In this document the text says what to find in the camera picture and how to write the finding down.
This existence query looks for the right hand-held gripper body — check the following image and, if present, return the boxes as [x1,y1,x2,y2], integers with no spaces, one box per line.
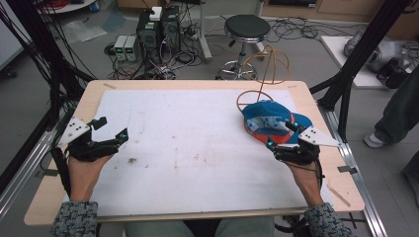
[274,125,342,166]

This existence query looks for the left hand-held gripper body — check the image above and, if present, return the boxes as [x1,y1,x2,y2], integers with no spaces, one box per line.
[56,117,121,163]

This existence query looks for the blue and orange cap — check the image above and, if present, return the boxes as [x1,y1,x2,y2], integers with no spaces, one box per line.
[241,100,313,146]

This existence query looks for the orange wire hat stand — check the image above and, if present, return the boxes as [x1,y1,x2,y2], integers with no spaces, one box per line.
[235,44,292,111]

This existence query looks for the grey tape piece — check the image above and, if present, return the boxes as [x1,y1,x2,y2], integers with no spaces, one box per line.
[337,165,359,175]
[35,168,60,179]

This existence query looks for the white table mat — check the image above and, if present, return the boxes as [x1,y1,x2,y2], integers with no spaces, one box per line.
[61,88,334,219]

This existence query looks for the grey power supply unit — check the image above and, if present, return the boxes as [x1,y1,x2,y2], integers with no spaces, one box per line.
[113,35,128,62]
[125,36,140,62]

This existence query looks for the white floor board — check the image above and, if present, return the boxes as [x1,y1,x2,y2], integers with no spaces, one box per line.
[320,35,419,90]

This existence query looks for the person's legs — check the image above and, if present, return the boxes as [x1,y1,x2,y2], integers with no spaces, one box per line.
[123,216,277,237]

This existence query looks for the black computer tower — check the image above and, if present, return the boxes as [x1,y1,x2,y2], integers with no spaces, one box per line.
[160,5,182,56]
[135,9,163,64]

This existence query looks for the black device on board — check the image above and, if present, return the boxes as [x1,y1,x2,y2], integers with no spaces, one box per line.
[376,56,410,90]

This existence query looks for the black round stool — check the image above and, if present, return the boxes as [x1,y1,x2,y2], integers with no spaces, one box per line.
[214,14,272,81]

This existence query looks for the grey rounded device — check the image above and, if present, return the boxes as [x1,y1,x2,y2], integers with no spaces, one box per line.
[343,29,413,74]

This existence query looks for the small white box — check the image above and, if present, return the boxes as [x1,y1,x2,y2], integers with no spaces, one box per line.
[149,6,163,23]

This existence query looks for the grey desk leg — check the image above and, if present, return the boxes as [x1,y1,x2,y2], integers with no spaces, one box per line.
[197,0,213,64]

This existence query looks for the right hand-held gripper cable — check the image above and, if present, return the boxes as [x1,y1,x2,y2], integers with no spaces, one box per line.
[289,153,326,199]

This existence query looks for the hand-held gripper cable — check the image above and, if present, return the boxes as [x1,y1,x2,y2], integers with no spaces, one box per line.
[289,153,326,199]
[50,147,73,199]

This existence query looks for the left hand-held gripper cable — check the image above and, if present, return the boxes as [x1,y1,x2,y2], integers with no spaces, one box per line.
[50,147,73,199]

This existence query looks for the aluminium rail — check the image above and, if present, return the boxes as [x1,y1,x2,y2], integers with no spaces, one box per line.
[0,127,57,219]
[317,101,389,237]

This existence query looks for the black frame with cable bundle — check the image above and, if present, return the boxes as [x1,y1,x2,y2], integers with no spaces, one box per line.
[0,0,97,196]

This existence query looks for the tangle of floor cables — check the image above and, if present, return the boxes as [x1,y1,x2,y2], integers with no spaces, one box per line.
[104,39,206,81]

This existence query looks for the black metal frame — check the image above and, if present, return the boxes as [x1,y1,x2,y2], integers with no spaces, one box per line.
[308,0,416,143]

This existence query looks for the black floor cables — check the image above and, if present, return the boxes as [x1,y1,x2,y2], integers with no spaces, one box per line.
[266,15,354,44]

